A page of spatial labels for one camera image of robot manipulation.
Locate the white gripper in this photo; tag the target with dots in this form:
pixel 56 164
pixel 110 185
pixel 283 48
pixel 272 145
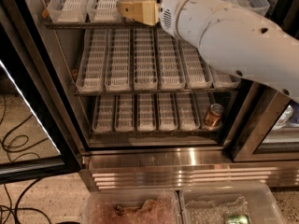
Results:
pixel 169 12

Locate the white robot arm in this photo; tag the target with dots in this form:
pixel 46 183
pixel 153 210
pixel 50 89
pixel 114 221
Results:
pixel 229 38

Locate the stainless steel fridge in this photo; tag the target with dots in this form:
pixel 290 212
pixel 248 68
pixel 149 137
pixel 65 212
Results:
pixel 175 159

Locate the orange soda can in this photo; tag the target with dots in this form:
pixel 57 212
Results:
pixel 214 116

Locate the open glass fridge door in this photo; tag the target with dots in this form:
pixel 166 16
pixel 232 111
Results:
pixel 26 63

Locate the closed right fridge door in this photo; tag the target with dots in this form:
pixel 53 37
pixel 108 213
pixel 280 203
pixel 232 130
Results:
pixel 271 132

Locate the green can in bin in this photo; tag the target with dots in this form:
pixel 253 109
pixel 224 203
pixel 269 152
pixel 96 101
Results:
pixel 237 219

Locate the crumpled brown paper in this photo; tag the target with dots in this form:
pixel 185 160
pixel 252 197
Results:
pixel 147 206

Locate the left clear plastic bin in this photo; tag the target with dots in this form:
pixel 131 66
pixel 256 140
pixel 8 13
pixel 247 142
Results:
pixel 99 209

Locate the clear plastic bin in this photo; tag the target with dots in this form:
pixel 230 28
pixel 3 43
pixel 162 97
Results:
pixel 99 209
pixel 211 203

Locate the right clear plastic bin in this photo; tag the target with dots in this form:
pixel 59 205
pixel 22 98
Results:
pixel 211 203

